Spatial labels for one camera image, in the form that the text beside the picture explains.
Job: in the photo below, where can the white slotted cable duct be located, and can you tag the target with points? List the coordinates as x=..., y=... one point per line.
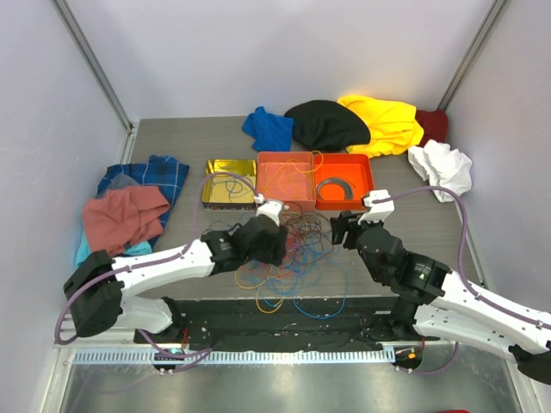
x=142, y=356

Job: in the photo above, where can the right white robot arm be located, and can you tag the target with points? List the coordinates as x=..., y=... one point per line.
x=434, y=300

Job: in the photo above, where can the blue plaid cloth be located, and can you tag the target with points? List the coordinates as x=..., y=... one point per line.
x=165, y=172

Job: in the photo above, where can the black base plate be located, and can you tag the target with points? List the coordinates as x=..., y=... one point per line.
x=310, y=324

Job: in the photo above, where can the teal cloth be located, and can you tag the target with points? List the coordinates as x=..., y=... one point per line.
x=83, y=250

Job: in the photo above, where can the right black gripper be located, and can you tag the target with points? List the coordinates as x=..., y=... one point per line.
x=346, y=222

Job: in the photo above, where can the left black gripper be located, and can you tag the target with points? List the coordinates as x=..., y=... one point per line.
x=277, y=249

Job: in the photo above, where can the white cloth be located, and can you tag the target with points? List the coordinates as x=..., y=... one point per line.
x=439, y=165

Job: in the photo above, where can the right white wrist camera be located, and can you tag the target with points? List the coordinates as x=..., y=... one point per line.
x=379, y=206

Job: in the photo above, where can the gold metal tin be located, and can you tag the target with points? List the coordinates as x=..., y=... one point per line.
x=225, y=191

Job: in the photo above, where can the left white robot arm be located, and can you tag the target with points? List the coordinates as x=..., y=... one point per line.
x=106, y=292

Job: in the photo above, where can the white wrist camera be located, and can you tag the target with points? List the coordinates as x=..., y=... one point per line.
x=379, y=206
x=272, y=209

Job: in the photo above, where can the dark red cloth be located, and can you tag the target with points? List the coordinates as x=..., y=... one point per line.
x=435, y=125

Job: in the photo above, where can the salmon pink plastic box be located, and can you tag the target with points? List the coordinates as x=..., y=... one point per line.
x=288, y=177

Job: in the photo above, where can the yellow cloth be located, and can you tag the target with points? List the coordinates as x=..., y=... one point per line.
x=392, y=125

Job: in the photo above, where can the orange plastic box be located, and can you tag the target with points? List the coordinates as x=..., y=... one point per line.
x=341, y=180

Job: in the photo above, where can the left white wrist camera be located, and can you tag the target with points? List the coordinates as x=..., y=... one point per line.
x=272, y=209

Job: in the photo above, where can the salmon red cloth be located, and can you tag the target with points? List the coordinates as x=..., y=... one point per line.
x=123, y=218

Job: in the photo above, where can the black cloth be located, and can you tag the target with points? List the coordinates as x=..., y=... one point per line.
x=322, y=125

